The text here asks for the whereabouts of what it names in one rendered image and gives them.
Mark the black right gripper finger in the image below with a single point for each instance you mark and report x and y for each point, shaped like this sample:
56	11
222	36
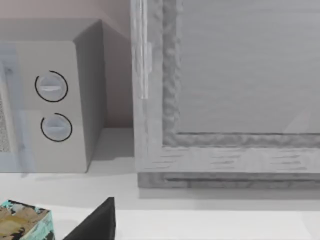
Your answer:
102	222

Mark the pale microwave oven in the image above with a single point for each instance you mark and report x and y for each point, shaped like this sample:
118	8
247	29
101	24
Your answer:
75	100

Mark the grey cabinet door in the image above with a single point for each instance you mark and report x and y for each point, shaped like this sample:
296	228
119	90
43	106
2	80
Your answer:
250	75

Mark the small pale microwave knob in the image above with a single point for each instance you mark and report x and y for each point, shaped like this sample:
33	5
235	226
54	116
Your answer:
56	127

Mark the grey cabinet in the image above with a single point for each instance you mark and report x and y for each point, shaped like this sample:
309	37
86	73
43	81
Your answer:
225	160

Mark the large pale microwave knob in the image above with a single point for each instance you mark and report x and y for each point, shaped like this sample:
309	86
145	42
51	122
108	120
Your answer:
51	85

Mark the teal and brown patterned box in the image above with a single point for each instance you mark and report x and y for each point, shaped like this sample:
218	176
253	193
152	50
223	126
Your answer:
22	222

